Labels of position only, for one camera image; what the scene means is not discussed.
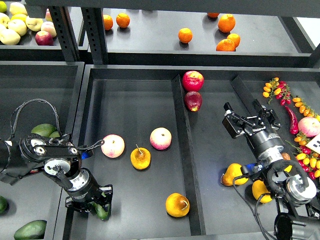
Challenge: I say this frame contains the black left tray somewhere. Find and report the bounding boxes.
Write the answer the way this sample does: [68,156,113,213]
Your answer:
[0,61,84,240]

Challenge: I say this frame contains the black tray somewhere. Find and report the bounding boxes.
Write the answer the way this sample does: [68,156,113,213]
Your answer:
[62,65,320,240]
[0,61,84,240]

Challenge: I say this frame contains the red apple on shelf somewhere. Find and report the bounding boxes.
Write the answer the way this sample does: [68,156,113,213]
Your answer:
[35,30,54,46]

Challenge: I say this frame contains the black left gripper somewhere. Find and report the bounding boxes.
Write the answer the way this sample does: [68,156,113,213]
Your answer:
[65,172,113,220]

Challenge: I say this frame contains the orange front right shelf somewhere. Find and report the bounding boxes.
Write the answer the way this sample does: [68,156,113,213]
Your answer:
[216,38,236,52]

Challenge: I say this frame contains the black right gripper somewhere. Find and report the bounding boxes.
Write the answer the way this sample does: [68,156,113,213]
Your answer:
[222,99,285,160]

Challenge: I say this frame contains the green avocado bottom left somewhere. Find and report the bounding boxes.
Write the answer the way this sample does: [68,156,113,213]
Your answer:
[13,220,47,240]

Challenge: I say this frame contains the green avocado tray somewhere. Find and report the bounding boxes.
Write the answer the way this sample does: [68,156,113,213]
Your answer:
[91,202,108,221]
[49,131,61,138]
[31,123,57,137]

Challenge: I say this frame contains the dark red apple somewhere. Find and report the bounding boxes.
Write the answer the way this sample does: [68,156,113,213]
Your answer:
[184,91,203,112]

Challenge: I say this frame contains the pink apple far right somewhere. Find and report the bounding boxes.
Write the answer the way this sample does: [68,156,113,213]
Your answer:
[298,117,320,138]

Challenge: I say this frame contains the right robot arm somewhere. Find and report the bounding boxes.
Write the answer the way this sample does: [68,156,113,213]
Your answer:
[222,99,320,240]

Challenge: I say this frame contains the red chili pepper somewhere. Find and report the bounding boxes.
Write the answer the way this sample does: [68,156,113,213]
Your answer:
[284,106,299,135]

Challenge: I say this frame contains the yellow pear lying right tray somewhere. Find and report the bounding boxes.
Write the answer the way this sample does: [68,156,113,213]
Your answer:
[220,163,243,187]

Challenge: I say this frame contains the pink apple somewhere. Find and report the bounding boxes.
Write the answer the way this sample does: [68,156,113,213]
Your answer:
[149,127,172,151]
[298,117,320,138]
[101,134,125,159]

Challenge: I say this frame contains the yellow pear with stem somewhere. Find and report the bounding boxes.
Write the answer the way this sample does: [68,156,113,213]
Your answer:
[130,145,151,170]

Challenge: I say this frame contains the bright red apple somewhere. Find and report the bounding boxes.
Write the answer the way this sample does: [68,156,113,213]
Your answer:
[182,70,205,92]

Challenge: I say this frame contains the pink apple left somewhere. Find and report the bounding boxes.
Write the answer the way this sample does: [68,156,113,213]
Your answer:
[101,134,125,159]

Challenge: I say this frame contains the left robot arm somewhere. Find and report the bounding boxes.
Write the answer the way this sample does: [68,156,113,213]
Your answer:
[0,98,113,220]

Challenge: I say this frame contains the large orange right shelf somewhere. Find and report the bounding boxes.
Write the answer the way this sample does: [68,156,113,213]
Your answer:
[218,13,236,33]

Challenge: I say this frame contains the cherry tomato bunch top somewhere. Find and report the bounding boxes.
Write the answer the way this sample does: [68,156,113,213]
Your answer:
[262,77,292,106]

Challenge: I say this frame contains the orange centre shelf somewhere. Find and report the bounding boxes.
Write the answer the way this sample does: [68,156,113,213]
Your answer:
[178,27,193,44]

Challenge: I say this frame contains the black centre tray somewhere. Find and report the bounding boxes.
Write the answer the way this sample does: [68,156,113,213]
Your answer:
[62,65,320,240]

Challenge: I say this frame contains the orange leftmost shelf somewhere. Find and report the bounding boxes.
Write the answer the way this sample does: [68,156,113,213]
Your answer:
[103,14,114,31]

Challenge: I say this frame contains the yellow pear low right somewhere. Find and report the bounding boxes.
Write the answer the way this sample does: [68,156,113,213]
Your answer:
[251,180,273,204]

